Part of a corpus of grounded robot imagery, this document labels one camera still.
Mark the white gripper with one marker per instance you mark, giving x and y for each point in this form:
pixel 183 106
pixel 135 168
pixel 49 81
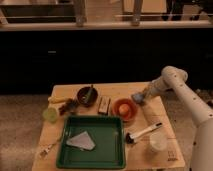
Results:
pixel 154 88

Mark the blue sponge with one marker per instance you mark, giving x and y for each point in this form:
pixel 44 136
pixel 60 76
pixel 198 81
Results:
pixel 138 98

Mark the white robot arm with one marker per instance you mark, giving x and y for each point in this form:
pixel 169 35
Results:
pixel 201 114

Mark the green plastic tray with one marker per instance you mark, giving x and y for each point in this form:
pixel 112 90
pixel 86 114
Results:
pixel 108 135

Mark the orange bowl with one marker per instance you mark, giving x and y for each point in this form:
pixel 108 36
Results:
pixel 132 113

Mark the orange ball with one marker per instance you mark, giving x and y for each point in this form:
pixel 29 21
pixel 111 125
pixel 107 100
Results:
pixel 124 109

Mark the wooden block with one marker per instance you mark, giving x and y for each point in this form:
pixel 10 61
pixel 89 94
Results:
pixel 104 105

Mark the black white brush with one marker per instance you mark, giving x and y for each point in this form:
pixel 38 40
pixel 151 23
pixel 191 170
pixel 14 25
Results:
pixel 134 137

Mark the green utensil in bowl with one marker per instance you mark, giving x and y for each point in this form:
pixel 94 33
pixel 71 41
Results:
pixel 87 96

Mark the dark brown bowl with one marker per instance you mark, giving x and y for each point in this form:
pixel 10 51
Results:
pixel 82 92

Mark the dark toy figure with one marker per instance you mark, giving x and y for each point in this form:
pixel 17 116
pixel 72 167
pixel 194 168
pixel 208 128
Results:
pixel 69 107

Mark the grey cloth piece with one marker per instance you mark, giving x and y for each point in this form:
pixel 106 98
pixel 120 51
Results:
pixel 82 141

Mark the yellow banana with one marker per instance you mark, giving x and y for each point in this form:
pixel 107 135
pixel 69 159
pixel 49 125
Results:
pixel 54 100

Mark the green cup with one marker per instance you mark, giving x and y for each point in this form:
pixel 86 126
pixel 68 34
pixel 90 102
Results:
pixel 50 115

